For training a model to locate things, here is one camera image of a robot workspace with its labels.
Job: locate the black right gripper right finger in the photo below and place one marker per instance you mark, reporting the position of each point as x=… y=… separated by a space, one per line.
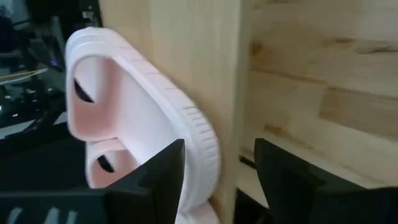
x=286 y=186

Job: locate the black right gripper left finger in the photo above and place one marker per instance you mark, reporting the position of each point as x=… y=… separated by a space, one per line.
x=155 y=193

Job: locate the pale pink slide sandal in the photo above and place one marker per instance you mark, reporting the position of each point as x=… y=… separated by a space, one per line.
x=127 y=165
x=140 y=118

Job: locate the wooden shelf with black frame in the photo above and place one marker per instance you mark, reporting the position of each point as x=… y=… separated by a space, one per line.
x=192 y=46

